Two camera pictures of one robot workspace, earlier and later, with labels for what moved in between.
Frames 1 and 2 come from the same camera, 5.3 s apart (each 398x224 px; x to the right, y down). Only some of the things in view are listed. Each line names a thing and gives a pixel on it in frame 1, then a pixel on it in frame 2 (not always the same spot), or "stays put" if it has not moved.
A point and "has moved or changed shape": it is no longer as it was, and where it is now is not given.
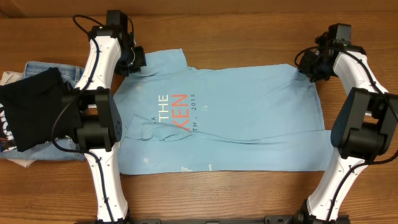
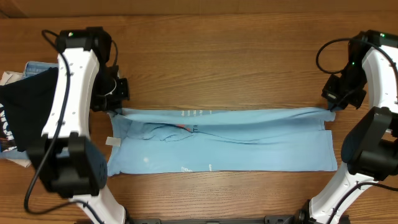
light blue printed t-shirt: [176, 118] has moved or changed shape
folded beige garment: [6, 78] stays put
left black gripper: [141, 61] to [100, 106]
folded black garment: [40, 107] stays put
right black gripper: [303, 68] to [329, 94]
